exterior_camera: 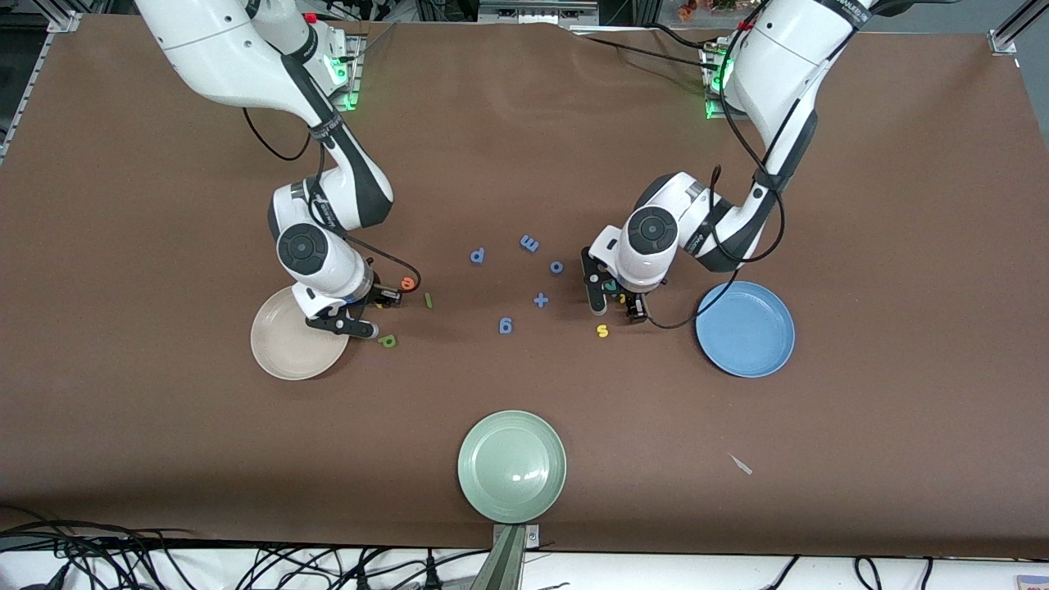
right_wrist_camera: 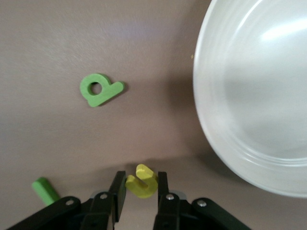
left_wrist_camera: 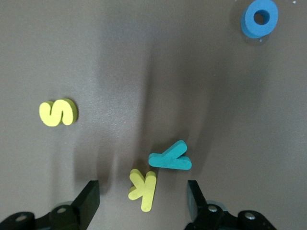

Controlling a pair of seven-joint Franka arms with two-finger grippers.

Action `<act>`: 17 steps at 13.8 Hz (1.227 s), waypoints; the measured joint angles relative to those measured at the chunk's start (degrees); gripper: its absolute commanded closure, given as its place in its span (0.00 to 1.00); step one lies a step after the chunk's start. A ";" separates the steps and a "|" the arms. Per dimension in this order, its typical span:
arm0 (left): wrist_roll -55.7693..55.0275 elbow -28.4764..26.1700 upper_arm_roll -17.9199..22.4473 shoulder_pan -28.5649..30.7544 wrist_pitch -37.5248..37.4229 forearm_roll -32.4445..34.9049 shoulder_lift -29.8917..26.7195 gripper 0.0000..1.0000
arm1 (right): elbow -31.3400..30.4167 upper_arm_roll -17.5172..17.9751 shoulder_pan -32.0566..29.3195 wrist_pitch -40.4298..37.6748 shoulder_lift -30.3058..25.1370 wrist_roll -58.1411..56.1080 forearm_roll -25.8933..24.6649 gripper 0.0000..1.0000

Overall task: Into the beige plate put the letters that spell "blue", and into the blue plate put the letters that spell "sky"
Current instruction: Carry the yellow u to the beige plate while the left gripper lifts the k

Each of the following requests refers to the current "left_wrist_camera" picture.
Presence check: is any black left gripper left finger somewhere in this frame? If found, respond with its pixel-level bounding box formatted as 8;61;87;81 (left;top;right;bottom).
0;180;100;230

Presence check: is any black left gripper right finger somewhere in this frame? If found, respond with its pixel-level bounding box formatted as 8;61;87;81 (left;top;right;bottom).
184;180;281;230

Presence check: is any yellow foam letter s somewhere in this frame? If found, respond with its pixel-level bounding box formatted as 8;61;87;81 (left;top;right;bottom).
38;98;79;127

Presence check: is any teal foam letter y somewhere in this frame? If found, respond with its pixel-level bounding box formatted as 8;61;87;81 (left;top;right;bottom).
148;139;193;171

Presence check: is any blue foam letter o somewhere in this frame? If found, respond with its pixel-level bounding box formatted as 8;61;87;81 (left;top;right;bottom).
240;0;280;39

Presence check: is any yellow foam letter k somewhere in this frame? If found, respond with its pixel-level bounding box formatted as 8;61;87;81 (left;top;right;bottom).
128;168;157;213

